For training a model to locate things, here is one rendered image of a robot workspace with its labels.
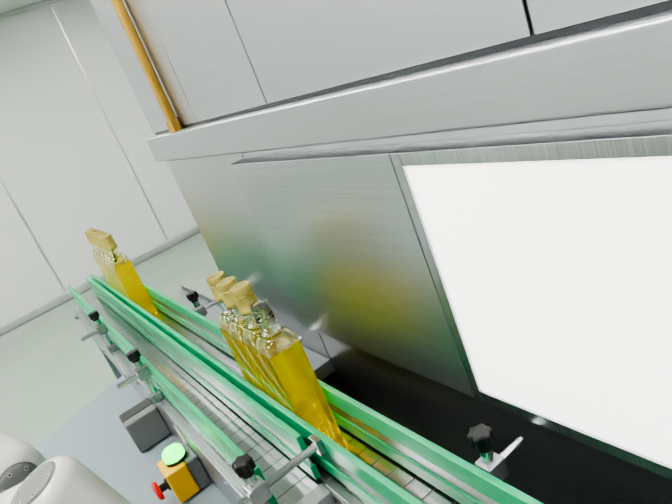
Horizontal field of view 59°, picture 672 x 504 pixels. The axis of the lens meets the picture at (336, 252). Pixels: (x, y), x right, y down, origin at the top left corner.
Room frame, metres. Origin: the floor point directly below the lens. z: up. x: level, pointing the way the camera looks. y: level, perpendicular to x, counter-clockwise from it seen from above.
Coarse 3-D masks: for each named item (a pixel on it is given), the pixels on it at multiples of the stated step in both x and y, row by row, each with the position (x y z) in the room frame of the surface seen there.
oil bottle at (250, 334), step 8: (248, 328) 0.89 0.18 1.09; (256, 328) 0.88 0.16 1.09; (248, 336) 0.88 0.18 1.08; (256, 336) 0.87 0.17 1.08; (248, 344) 0.88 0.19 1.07; (248, 352) 0.90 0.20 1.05; (256, 352) 0.87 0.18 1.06; (256, 360) 0.88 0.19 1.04; (256, 368) 0.90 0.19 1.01; (264, 368) 0.86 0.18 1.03; (264, 376) 0.88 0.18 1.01; (264, 384) 0.90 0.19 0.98; (272, 384) 0.86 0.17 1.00; (272, 392) 0.88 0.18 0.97
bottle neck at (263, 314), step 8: (256, 304) 0.85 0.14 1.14; (264, 304) 0.83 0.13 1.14; (256, 312) 0.83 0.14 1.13; (264, 312) 0.83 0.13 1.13; (272, 312) 0.84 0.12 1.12; (256, 320) 0.84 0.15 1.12; (264, 320) 0.83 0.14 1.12; (272, 320) 0.84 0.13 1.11; (264, 328) 0.83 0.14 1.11; (272, 328) 0.83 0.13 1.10
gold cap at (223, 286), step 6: (222, 282) 0.95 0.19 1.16; (228, 282) 0.93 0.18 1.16; (234, 282) 0.94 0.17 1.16; (222, 288) 0.93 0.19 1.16; (228, 288) 0.93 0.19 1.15; (222, 294) 0.94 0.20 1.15; (228, 294) 0.93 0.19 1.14; (228, 300) 0.93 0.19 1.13; (228, 306) 0.93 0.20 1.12; (234, 306) 0.93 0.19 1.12
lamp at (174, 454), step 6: (174, 444) 1.05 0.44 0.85; (180, 444) 1.05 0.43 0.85; (168, 450) 1.04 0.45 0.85; (174, 450) 1.03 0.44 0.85; (180, 450) 1.03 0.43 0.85; (162, 456) 1.03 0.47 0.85; (168, 456) 1.02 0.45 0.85; (174, 456) 1.02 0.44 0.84; (180, 456) 1.03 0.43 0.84; (168, 462) 1.02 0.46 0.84; (174, 462) 1.02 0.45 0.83; (180, 462) 1.02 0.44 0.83
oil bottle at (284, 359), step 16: (272, 336) 0.83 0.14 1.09; (288, 336) 0.83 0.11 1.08; (272, 352) 0.81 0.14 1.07; (288, 352) 0.82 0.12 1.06; (304, 352) 0.83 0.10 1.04; (272, 368) 0.82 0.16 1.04; (288, 368) 0.82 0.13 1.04; (304, 368) 0.83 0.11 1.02; (288, 384) 0.81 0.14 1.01; (304, 384) 0.82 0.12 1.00; (288, 400) 0.82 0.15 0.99; (304, 400) 0.82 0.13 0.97; (320, 400) 0.83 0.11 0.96; (304, 416) 0.81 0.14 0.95; (320, 416) 0.82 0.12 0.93; (336, 432) 0.83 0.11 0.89
